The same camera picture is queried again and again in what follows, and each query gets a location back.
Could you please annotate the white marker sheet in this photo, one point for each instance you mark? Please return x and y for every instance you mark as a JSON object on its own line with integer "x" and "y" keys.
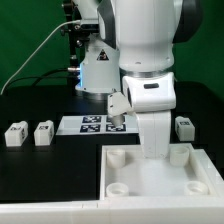
{"x": 95, "y": 124}

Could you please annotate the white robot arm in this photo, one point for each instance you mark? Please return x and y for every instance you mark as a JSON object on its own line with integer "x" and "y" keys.
{"x": 129, "y": 59}

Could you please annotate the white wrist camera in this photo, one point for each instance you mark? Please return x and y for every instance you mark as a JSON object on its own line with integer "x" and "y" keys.
{"x": 117, "y": 106}

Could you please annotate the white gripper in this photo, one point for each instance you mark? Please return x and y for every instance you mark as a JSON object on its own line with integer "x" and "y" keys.
{"x": 154, "y": 133}

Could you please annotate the white L-shaped fence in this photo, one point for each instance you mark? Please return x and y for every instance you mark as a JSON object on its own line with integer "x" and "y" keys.
{"x": 50, "y": 189}

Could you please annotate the white square tabletop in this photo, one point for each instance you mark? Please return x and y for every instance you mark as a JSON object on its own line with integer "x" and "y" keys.
{"x": 185, "y": 171}

